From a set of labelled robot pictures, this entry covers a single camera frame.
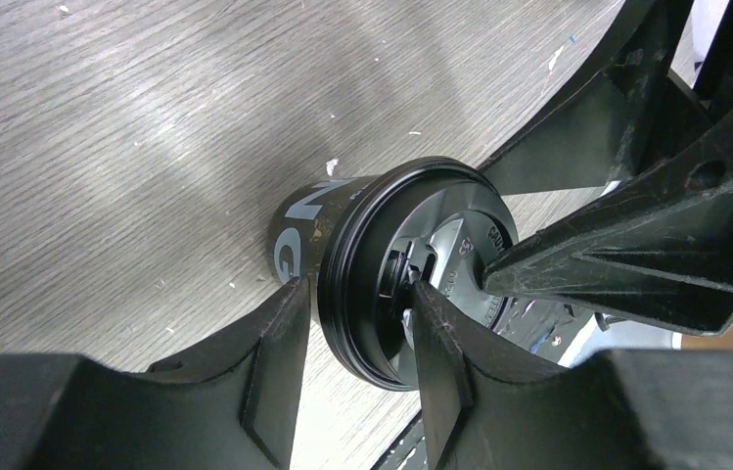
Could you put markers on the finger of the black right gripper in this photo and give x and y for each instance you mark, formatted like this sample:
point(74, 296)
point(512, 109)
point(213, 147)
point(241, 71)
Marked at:
point(621, 112)
point(658, 250)

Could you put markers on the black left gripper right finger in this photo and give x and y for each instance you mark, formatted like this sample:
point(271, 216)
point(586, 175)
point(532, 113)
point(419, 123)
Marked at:
point(668, 410)

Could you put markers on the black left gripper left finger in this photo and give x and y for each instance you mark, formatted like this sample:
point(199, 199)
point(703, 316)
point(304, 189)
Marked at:
point(230, 401)

